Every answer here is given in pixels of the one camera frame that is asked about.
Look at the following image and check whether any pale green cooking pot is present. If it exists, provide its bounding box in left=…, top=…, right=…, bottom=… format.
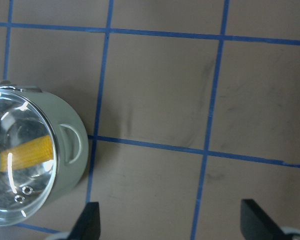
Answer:
left=0, top=81, right=89, bottom=215

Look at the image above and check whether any glass pot lid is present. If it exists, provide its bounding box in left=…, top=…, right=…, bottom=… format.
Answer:
left=0, top=89, right=57, bottom=227

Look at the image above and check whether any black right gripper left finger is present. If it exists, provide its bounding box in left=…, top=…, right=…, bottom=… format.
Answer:
left=69, top=202, right=101, bottom=240

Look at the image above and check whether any yellow corn cob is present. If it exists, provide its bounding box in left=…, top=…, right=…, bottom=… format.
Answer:
left=0, top=135, right=54, bottom=172

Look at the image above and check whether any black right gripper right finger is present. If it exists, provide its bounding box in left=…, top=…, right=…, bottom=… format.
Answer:
left=240, top=199, right=290, bottom=240

